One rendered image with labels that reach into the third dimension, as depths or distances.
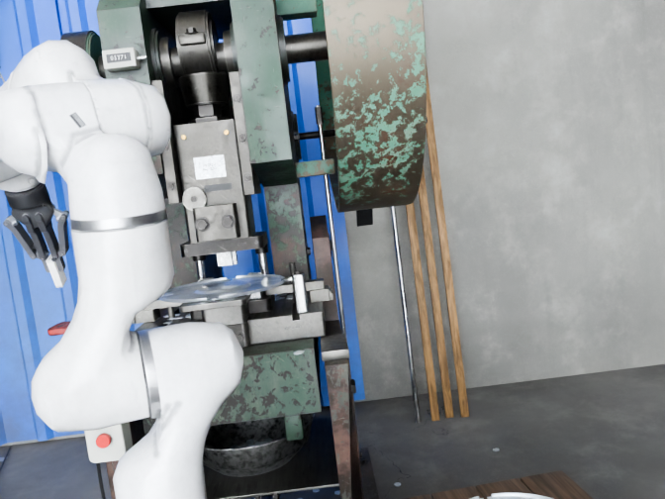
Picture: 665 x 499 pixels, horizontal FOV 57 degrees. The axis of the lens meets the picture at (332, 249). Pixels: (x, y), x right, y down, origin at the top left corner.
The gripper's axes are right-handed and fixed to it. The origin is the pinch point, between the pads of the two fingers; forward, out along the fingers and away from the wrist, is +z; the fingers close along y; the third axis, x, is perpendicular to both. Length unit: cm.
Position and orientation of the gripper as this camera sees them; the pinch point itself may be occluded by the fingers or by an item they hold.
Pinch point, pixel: (56, 270)
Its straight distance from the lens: 144.3
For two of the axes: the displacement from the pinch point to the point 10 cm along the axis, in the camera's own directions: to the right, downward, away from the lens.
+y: 9.9, -1.0, 0.1
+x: -0.6, -5.2, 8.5
